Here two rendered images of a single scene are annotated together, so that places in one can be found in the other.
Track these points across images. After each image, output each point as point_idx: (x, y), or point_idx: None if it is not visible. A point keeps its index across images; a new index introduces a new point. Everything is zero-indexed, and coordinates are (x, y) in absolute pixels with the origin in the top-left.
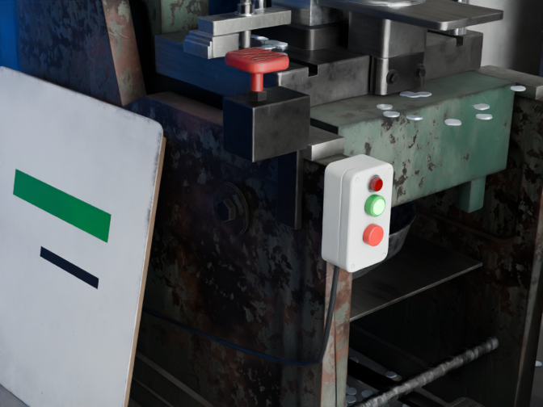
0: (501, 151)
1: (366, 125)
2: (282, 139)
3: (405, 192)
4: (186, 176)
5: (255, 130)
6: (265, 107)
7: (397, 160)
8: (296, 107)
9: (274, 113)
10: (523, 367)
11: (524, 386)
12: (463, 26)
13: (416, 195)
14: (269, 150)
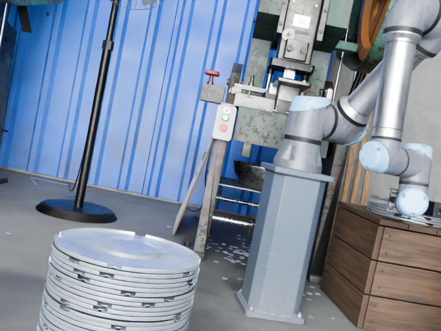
0: (323, 149)
1: (252, 110)
2: (211, 96)
3: (268, 142)
4: None
5: (202, 89)
6: (207, 84)
7: (265, 128)
8: (218, 88)
9: (210, 87)
10: (317, 247)
11: (318, 259)
12: (287, 81)
13: (273, 146)
14: (206, 98)
